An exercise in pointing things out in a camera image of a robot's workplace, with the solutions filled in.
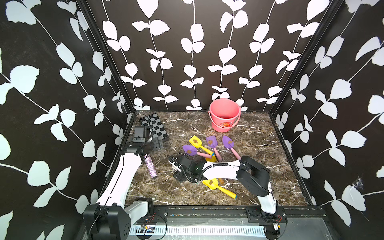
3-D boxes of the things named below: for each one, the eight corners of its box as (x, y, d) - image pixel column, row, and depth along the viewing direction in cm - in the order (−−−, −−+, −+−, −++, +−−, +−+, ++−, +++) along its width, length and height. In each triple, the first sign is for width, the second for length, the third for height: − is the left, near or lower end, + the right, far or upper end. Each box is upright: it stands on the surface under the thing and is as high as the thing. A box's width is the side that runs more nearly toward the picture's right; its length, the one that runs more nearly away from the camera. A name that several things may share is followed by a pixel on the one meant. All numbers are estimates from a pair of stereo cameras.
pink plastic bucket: (208, 134, 109) (210, 119, 95) (207, 114, 122) (209, 98, 109) (237, 135, 109) (243, 119, 95) (233, 114, 122) (237, 98, 109)
